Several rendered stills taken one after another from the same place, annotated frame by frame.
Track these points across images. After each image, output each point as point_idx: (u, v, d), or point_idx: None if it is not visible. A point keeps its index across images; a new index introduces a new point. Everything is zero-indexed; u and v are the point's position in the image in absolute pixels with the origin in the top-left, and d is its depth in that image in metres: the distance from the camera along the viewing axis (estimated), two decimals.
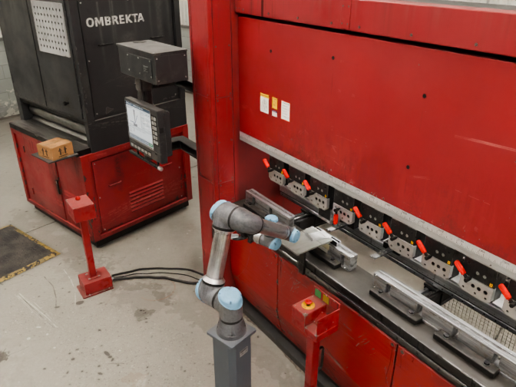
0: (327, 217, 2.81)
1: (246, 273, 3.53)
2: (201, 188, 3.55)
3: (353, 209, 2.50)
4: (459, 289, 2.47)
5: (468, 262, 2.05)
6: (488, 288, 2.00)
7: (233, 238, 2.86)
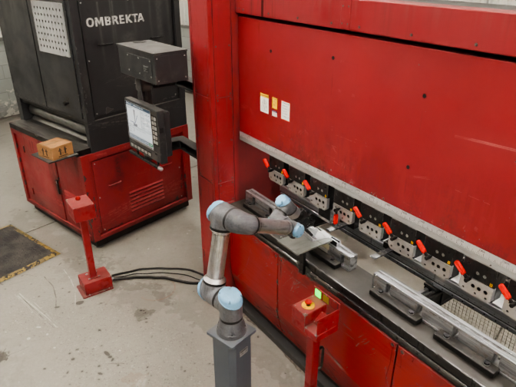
0: (327, 217, 2.81)
1: (246, 273, 3.53)
2: (201, 188, 3.55)
3: (353, 209, 2.50)
4: (459, 289, 2.47)
5: (468, 262, 2.05)
6: (488, 288, 2.00)
7: None
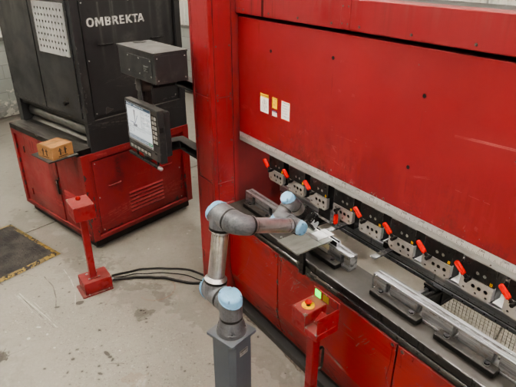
0: (327, 217, 2.81)
1: (246, 273, 3.53)
2: (201, 188, 3.55)
3: (353, 209, 2.50)
4: (459, 289, 2.47)
5: (468, 262, 2.05)
6: (488, 288, 2.00)
7: (307, 226, 2.80)
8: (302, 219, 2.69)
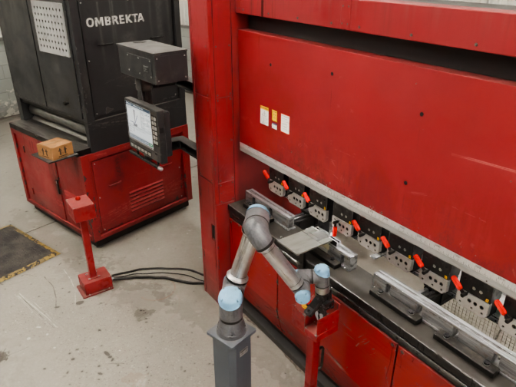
0: (326, 229, 2.85)
1: (246, 273, 3.53)
2: (201, 188, 3.55)
3: (352, 222, 2.54)
4: None
5: (465, 278, 2.09)
6: (484, 303, 2.03)
7: (315, 315, 2.57)
8: (321, 302, 2.48)
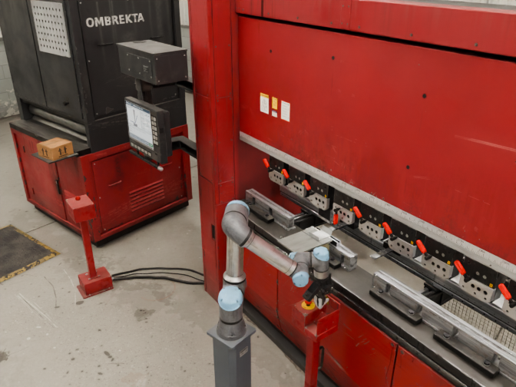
0: (327, 217, 2.81)
1: (246, 273, 3.53)
2: (201, 188, 3.55)
3: (353, 209, 2.50)
4: (459, 289, 2.47)
5: (468, 262, 2.05)
6: (488, 288, 2.00)
7: (315, 299, 2.51)
8: (320, 286, 2.43)
